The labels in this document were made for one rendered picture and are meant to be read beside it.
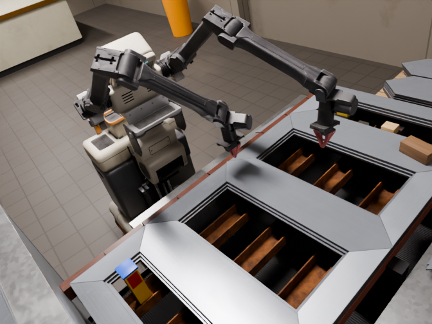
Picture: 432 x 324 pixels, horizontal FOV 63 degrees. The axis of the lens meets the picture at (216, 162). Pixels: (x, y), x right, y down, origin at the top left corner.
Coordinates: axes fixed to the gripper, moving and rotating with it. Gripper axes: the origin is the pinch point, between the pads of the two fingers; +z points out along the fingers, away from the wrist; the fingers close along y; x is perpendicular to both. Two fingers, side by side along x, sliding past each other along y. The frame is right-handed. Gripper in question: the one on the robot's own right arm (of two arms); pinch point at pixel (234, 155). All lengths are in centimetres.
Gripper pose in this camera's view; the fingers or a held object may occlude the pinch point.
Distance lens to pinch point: 149.2
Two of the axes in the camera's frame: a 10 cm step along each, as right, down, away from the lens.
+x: -6.6, -3.5, 6.7
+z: 2.2, 7.7, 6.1
